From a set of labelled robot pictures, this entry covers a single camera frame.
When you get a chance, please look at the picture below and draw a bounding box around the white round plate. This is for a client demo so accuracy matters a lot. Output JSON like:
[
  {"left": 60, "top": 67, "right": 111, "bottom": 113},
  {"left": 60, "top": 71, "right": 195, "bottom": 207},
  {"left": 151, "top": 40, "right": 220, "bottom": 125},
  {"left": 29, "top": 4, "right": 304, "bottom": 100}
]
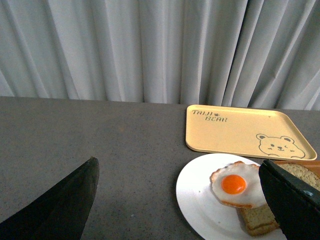
[{"left": 175, "top": 153, "right": 288, "bottom": 240}]

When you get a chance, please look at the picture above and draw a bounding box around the fried egg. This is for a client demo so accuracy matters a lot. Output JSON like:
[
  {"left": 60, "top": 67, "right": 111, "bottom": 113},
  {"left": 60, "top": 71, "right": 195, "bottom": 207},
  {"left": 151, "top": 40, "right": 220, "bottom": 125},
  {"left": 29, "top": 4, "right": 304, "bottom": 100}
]
[{"left": 210, "top": 161, "right": 267, "bottom": 209}]

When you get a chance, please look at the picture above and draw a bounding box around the brown wooden tray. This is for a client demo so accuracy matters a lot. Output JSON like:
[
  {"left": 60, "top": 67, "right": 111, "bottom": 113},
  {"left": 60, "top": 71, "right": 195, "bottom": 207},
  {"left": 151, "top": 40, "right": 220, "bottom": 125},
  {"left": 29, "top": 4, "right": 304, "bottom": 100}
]
[{"left": 273, "top": 160, "right": 320, "bottom": 172}]

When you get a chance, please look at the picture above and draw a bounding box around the grey curtain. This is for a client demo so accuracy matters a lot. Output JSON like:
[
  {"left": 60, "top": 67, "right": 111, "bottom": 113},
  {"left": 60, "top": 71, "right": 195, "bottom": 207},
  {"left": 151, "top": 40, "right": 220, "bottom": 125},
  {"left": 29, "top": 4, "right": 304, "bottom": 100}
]
[{"left": 0, "top": 0, "right": 320, "bottom": 110}]

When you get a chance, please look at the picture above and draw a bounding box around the yellow bear tray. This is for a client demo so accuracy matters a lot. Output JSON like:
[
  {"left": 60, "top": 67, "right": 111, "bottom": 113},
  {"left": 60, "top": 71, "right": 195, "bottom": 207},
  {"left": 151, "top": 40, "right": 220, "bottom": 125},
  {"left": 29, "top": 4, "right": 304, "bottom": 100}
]
[{"left": 185, "top": 104, "right": 318, "bottom": 161}]

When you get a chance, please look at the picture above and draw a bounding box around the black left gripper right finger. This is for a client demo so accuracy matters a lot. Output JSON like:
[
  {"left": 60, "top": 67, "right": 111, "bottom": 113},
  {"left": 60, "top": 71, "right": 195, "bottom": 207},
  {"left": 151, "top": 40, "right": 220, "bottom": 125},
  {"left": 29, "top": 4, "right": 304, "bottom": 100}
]
[{"left": 258, "top": 159, "right": 320, "bottom": 240}]

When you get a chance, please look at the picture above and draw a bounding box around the bread slice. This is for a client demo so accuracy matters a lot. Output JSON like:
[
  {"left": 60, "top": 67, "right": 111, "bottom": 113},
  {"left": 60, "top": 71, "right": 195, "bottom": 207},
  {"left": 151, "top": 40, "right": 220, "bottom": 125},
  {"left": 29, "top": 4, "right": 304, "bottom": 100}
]
[
  {"left": 238, "top": 204, "right": 279, "bottom": 237},
  {"left": 278, "top": 163, "right": 320, "bottom": 191}
]

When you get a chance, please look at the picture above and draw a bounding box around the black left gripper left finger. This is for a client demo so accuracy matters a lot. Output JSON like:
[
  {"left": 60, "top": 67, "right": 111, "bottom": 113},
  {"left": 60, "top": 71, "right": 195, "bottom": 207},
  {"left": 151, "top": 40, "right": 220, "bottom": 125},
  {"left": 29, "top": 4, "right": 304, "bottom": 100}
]
[{"left": 0, "top": 157, "right": 100, "bottom": 240}]

